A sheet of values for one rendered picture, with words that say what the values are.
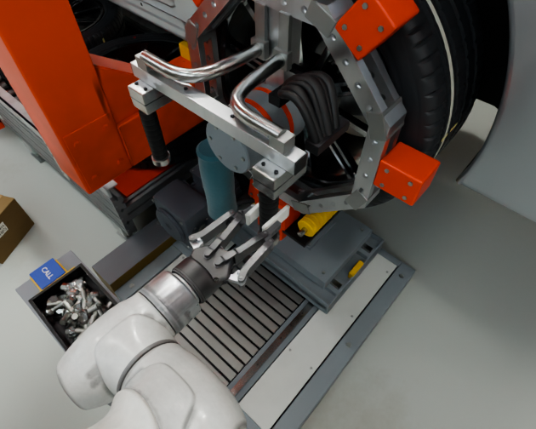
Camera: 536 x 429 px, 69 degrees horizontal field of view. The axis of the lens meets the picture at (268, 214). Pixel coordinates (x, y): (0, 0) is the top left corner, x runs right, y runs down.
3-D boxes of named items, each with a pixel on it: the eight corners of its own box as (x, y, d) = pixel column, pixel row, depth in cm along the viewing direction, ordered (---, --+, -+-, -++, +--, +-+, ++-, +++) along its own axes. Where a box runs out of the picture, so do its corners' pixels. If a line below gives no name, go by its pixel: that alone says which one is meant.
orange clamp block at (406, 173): (390, 164, 83) (430, 185, 79) (371, 185, 79) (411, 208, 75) (400, 140, 77) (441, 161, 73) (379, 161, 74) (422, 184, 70)
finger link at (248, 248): (212, 260, 64) (216, 265, 64) (265, 226, 68) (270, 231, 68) (214, 271, 67) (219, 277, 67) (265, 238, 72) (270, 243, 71)
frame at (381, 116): (366, 232, 101) (440, 22, 58) (351, 248, 98) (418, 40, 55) (219, 139, 123) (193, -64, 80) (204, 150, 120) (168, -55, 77)
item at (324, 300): (379, 251, 156) (384, 237, 148) (326, 316, 139) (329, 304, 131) (283, 189, 176) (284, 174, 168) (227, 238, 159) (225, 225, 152)
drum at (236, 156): (311, 138, 93) (317, 87, 82) (251, 188, 83) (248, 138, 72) (268, 113, 99) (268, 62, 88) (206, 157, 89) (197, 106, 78)
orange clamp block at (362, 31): (381, 44, 67) (421, 9, 60) (356, 63, 64) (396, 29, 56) (357, 10, 67) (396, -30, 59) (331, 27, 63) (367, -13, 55)
